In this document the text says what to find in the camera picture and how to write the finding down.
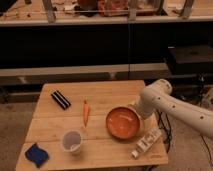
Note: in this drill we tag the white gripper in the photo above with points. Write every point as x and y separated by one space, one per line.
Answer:
140 114

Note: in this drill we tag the orange ceramic bowl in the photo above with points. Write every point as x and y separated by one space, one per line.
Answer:
122 123

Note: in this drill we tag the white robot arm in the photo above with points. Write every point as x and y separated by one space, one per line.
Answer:
157 96

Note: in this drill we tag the white plastic bottle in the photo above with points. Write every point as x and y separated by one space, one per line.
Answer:
146 142

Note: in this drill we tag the black box on shelf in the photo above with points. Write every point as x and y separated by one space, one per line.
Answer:
190 60

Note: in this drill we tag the orange carrot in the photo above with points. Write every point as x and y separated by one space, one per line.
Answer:
86 110

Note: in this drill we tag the wooden table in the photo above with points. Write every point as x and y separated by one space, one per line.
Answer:
100 150

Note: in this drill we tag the clear plastic cup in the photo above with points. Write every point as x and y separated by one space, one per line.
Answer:
71 142

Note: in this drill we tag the black striped box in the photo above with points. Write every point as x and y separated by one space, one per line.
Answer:
60 100

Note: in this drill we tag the long wooden shelf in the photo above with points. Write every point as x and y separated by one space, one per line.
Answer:
70 12

